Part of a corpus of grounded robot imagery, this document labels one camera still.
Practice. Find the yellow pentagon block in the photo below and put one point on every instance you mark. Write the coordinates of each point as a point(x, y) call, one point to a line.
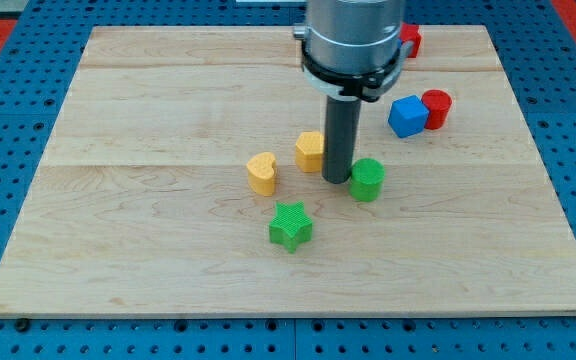
point(309, 151)

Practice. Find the blue cube block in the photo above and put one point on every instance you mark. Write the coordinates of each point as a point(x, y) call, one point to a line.
point(408, 116)

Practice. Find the green star block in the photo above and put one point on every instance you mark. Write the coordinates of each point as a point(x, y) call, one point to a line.
point(291, 226)

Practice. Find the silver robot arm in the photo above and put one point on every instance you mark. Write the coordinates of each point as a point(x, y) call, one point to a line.
point(351, 49)

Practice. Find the red block behind arm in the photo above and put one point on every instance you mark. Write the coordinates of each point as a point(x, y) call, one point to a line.
point(411, 33)

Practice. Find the green cylinder block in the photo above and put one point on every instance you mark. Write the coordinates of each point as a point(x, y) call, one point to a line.
point(367, 176)

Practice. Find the wooden board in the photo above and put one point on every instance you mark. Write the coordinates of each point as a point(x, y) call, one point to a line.
point(141, 207)

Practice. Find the yellow heart block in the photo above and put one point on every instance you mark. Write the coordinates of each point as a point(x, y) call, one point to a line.
point(262, 173)

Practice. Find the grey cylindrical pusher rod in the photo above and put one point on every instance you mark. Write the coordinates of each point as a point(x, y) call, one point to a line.
point(341, 124)

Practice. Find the red cylinder block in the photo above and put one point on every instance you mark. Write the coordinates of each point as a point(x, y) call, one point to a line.
point(438, 103)

